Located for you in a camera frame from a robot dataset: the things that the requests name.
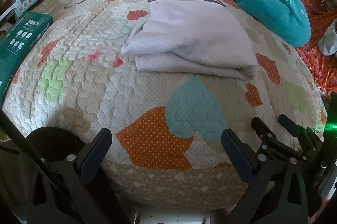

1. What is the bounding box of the green cardboard box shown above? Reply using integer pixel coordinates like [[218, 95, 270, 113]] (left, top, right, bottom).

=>
[[0, 11, 53, 102]]

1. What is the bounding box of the heart patterned quilt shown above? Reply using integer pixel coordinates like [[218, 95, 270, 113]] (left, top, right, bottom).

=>
[[3, 0, 327, 210]]

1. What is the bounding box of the black cable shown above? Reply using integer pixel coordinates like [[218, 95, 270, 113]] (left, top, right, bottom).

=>
[[0, 110, 57, 188]]

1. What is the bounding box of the grey cloth garment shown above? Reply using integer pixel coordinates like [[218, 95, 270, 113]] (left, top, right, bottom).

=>
[[318, 19, 337, 56]]

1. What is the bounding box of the teal patterned flat box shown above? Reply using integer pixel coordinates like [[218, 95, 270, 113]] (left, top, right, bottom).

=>
[[14, 0, 39, 18]]

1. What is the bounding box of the pale lilac towel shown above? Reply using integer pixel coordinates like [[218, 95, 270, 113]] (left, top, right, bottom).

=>
[[120, 0, 258, 80]]

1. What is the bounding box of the teal folded towel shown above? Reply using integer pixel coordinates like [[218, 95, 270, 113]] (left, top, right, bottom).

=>
[[236, 0, 311, 47]]

